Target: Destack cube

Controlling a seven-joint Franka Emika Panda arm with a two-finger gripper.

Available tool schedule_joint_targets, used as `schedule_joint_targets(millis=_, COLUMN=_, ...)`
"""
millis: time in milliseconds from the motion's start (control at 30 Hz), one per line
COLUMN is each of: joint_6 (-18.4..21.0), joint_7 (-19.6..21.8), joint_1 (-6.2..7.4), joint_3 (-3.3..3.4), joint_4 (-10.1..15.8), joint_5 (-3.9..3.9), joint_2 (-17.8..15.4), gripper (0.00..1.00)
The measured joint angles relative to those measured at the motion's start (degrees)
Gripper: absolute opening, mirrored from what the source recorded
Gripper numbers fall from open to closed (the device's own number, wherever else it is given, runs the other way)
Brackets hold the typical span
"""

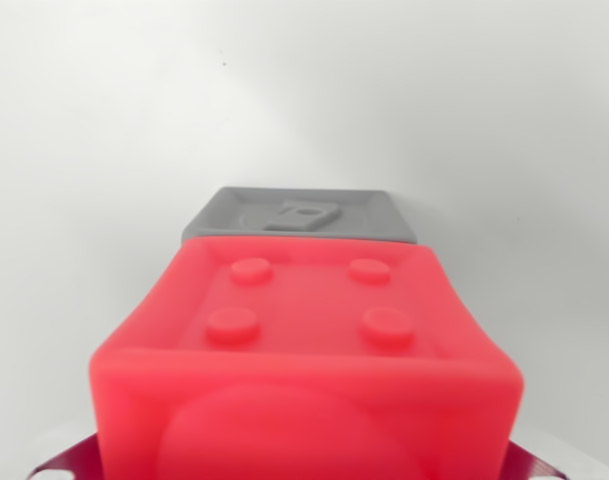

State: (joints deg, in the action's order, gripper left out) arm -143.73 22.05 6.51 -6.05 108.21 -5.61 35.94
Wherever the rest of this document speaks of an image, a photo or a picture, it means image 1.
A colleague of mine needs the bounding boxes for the black-padded silver gripper right finger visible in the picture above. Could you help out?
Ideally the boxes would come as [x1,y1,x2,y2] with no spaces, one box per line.
[503,439,571,480]

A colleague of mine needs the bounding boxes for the black-padded silver gripper left finger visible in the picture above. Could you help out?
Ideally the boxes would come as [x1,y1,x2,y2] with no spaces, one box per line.
[27,432,103,480]

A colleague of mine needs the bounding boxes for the grey plastic cube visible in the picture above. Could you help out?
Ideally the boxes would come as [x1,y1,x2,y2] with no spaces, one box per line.
[182,186,418,247]

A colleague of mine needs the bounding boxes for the red plastic cube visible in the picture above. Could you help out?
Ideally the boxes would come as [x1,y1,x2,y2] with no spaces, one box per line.
[87,237,526,480]

